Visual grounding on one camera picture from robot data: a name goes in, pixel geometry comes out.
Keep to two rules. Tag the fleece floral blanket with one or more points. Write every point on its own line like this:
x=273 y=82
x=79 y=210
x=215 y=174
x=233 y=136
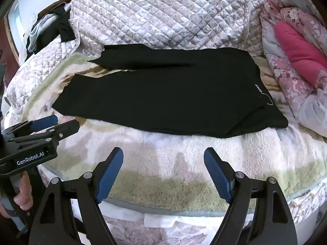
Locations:
x=166 y=163

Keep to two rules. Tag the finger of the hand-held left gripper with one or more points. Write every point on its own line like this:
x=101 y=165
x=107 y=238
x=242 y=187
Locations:
x=44 y=122
x=66 y=130

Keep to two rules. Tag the pink cloth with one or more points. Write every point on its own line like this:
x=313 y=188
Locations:
x=299 y=48

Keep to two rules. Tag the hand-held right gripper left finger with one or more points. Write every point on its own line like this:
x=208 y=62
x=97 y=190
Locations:
x=109 y=178

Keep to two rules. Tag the quilted floral bedspread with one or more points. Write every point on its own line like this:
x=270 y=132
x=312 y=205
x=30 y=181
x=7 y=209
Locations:
x=158 y=12

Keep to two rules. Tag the dark cloth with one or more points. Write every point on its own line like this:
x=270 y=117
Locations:
x=63 y=28

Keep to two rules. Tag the pink floral comforter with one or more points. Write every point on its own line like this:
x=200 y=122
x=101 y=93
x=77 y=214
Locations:
x=283 y=74

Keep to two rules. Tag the grey white cloth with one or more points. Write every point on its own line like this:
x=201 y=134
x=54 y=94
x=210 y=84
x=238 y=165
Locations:
x=42 y=29

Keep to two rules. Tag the person's left hand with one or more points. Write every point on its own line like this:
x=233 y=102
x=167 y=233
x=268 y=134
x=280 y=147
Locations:
x=24 y=194

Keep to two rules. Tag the black pants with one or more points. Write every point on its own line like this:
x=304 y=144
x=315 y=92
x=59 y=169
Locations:
x=166 y=94

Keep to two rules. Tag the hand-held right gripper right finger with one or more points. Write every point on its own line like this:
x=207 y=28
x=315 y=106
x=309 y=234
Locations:
x=217 y=176

